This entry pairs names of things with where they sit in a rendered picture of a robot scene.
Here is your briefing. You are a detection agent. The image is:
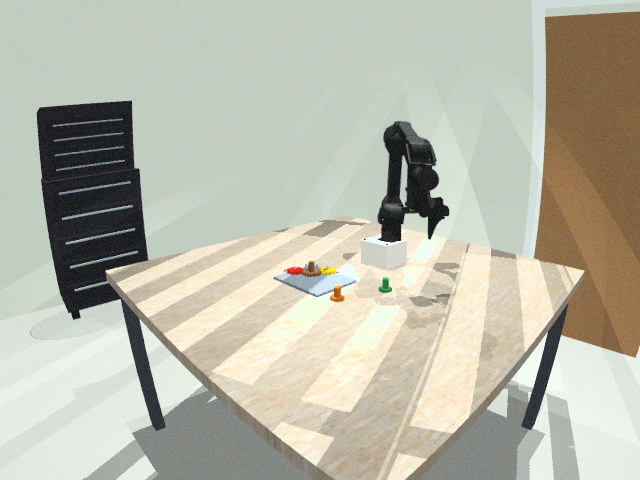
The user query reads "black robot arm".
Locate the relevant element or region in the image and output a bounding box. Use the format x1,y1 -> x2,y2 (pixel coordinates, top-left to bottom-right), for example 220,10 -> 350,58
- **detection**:
377,121 -> 443,243

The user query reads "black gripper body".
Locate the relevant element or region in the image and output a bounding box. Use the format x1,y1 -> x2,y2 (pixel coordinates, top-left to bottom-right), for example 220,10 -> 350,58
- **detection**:
382,185 -> 449,218

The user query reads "orange gear with hub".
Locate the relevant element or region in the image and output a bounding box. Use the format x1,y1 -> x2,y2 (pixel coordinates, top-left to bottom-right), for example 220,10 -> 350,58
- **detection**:
330,286 -> 345,302

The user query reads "brown gear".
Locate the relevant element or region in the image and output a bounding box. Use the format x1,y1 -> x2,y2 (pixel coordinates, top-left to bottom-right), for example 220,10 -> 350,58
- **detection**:
301,261 -> 322,277

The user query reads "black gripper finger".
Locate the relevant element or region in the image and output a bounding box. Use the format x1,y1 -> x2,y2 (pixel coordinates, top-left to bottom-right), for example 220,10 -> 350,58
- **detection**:
427,216 -> 445,240
388,217 -> 402,241

